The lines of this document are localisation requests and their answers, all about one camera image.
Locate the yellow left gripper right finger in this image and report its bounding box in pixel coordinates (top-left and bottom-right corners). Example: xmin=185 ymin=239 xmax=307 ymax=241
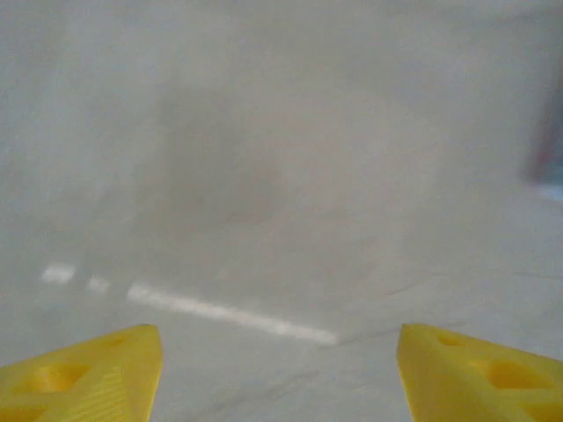
xmin=397 ymin=323 xmax=563 ymax=422

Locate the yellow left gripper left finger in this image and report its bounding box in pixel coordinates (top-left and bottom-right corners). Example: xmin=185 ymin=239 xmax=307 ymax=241
xmin=0 ymin=324 xmax=165 ymax=422

